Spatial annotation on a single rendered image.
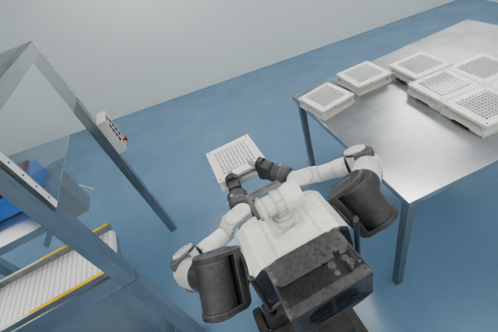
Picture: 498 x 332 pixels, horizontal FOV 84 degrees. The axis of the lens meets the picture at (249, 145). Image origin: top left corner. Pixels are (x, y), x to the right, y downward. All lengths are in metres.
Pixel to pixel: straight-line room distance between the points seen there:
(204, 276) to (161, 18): 3.90
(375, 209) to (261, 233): 0.30
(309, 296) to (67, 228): 0.82
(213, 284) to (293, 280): 0.19
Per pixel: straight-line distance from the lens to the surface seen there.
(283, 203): 0.66
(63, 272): 1.66
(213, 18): 4.33
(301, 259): 0.69
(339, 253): 0.69
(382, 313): 2.04
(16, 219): 1.27
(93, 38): 4.58
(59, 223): 1.13
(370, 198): 0.79
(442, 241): 2.29
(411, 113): 1.78
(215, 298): 0.74
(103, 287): 1.51
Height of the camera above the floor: 1.93
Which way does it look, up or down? 39 degrees down
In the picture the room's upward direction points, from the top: 20 degrees counter-clockwise
